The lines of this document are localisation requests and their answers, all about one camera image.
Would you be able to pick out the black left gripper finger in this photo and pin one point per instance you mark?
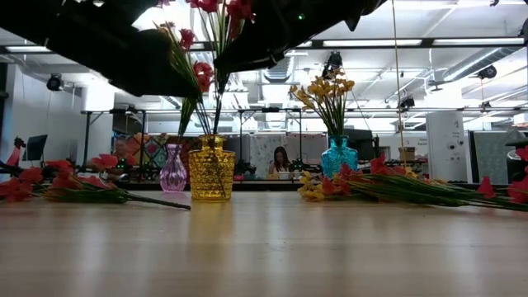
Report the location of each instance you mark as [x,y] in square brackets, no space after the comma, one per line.
[148,66]

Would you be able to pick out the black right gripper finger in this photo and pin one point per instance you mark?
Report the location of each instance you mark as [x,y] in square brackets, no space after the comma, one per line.
[260,45]

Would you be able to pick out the yellow artificial flower bunch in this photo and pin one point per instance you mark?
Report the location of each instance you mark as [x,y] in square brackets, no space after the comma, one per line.
[347,85]
[409,172]
[315,88]
[310,193]

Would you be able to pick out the orange artificial flower bunch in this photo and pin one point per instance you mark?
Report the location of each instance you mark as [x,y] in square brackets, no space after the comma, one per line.
[377,166]
[82,193]

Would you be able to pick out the pink glass vase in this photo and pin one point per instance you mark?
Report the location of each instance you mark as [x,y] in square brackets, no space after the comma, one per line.
[173,173]

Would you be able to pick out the yellow glass vase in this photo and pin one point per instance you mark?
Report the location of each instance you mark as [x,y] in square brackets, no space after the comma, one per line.
[202,177]

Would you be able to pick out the teal glass vase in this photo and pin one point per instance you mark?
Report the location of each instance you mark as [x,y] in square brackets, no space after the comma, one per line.
[339,161]

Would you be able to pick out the colourful patterned panel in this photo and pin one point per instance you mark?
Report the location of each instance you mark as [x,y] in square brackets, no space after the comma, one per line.
[150,150]

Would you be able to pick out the person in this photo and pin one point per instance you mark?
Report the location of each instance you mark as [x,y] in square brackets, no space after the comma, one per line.
[280,161]

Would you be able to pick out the black monitor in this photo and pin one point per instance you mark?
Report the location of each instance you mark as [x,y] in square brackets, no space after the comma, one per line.
[365,142]
[36,147]

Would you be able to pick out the cardboard box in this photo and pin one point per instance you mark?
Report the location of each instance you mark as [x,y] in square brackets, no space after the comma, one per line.
[407,154]

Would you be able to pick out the white cabinet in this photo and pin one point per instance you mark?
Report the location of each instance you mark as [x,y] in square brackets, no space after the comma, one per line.
[447,136]

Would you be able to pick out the grey partition panel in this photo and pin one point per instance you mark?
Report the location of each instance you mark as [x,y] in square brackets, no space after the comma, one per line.
[491,158]

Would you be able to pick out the black office chair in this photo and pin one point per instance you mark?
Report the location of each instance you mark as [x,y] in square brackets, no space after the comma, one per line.
[515,163]

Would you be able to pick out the black hanging camera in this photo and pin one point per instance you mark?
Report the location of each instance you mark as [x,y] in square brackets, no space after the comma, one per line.
[407,102]
[332,64]
[55,82]
[487,72]

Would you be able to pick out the distant black station frame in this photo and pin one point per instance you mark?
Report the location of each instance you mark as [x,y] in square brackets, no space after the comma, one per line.
[270,109]
[86,140]

